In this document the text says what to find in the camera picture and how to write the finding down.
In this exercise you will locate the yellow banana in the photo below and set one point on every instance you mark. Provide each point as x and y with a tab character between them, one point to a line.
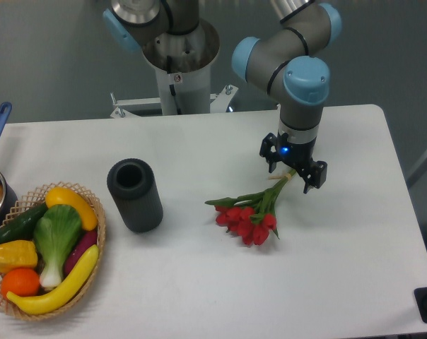
62	293

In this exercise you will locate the yellow bell pepper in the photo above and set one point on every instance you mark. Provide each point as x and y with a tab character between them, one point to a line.
17	254

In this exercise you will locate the purple eggplant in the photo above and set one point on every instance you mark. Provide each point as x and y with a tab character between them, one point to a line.
84	243

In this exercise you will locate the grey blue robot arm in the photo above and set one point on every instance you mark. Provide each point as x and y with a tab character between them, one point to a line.
284	66

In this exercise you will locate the green cucumber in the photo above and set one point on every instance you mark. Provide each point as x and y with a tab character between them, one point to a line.
23	225

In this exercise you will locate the yellow squash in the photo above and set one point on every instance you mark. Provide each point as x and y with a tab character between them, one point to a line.
65	196

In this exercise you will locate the green bok choy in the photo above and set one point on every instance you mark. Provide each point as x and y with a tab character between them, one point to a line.
55	235

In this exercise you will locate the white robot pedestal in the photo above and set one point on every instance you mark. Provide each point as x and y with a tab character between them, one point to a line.
182	65

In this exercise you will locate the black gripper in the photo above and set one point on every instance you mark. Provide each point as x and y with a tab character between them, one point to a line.
297	155

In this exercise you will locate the woven wicker basket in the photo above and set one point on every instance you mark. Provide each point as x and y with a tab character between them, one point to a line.
96	216

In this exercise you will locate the dark grey ribbed vase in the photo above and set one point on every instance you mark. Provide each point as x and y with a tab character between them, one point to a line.
132	185

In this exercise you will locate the red tulip bouquet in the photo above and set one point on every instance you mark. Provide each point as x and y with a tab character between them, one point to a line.
252	217

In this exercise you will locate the orange fruit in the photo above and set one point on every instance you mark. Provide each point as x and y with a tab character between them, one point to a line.
24	282

